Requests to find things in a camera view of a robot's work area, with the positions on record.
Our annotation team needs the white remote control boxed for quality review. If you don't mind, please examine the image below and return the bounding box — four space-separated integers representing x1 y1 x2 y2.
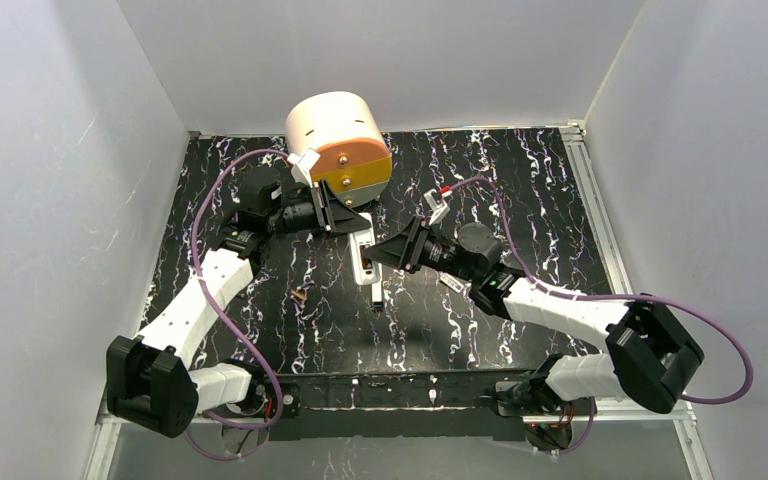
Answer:
349 228 381 286

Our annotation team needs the white remote battery cover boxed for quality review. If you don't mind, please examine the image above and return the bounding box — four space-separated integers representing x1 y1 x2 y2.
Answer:
371 281 385 311

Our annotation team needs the small brown battery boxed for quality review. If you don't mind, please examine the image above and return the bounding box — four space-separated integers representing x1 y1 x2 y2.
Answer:
290 289 309 302

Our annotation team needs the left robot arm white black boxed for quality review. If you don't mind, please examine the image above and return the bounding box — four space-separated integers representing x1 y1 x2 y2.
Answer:
106 166 371 438

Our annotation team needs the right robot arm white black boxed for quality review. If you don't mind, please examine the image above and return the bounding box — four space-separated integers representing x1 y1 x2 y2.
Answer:
361 217 704 416

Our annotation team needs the round pastel drawer box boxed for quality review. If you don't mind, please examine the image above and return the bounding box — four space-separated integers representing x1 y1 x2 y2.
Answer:
285 91 393 208

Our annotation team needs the black marble pattern mat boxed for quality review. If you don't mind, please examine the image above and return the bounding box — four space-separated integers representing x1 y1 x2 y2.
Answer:
128 128 624 380

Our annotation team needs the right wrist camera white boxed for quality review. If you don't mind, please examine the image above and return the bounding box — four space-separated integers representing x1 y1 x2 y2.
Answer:
423 189 450 226

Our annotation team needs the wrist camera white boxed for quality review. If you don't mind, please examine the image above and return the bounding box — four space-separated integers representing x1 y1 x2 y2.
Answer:
423 189 450 226
287 149 320 187

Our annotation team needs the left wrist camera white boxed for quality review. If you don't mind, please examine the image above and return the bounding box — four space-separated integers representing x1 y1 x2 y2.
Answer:
287 149 320 187

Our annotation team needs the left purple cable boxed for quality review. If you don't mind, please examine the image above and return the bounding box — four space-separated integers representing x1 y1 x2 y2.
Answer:
182 149 293 462

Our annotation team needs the purple cable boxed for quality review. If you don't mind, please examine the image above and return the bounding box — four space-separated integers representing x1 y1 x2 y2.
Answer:
443 177 755 456
182 149 293 462

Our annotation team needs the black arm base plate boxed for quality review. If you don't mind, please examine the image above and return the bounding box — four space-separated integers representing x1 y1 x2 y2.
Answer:
202 370 597 443

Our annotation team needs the aluminium frame rail right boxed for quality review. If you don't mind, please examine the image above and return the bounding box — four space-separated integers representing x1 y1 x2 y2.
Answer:
559 124 632 293

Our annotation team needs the aluminium frame rail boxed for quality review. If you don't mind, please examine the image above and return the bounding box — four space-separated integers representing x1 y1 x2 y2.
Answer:
97 377 695 425
559 124 632 293

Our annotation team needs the aluminium frame rail front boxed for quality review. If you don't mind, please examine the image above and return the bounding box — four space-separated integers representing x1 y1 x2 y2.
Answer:
97 377 695 425

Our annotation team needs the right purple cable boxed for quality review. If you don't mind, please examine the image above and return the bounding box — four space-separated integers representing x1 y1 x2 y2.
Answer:
443 177 755 456

